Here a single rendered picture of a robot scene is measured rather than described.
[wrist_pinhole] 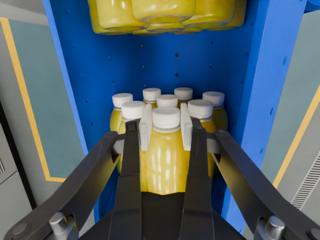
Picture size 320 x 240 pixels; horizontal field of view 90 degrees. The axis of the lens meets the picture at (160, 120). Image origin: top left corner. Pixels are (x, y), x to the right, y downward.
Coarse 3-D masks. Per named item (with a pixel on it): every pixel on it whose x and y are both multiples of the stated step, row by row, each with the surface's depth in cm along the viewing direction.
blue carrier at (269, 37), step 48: (48, 0) 18; (288, 0) 10; (96, 48) 28; (144, 48) 34; (192, 48) 33; (240, 48) 27; (288, 48) 12; (96, 96) 29; (192, 96) 37; (240, 96) 28; (240, 144) 14
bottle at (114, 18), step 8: (96, 0) 19; (104, 0) 18; (112, 0) 17; (120, 0) 17; (128, 0) 18; (96, 8) 20; (104, 8) 18; (112, 8) 18; (120, 8) 18; (128, 8) 18; (104, 16) 18; (112, 16) 18; (120, 16) 18; (128, 16) 18; (104, 24) 19; (112, 24) 19; (120, 24) 19; (128, 24) 19; (136, 24) 19; (144, 24) 20
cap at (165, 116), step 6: (156, 108) 22; (162, 108) 23; (168, 108) 22; (174, 108) 22; (156, 114) 20; (162, 114) 20; (168, 114) 20; (174, 114) 20; (156, 120) 21; (162, 120) 20; (168, 120) 20; (174, 120) 20; (156, 126) 21; (162, 126) 21; (168, 126) 20; (174, 126) 21
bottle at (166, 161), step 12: (156, 132) 21; (168, 132) 21; (180, 132) 22; (156, 144) 21; (168, 144) 21; (180, 144) 21; (156, 156) 21; (168, 156) 21; (180, 156) 21; (156, 168) 22; (168, 168) 21; (180, 168) 22; (156, 180) 23; (168, 180) 22; (180, 180) 23; (156, 192) 24; (168, 192) 23
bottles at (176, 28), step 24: (240, 0) 22; (96, 24) 24; (168, 24) 22; (240, 24) 23; (120, 96) 30; (144, 96) 34; (168, 96) 29; (216, 96) 28; (120, 120) 30; (216, 120) 29; (120, 168) 34; (216, 168) 33
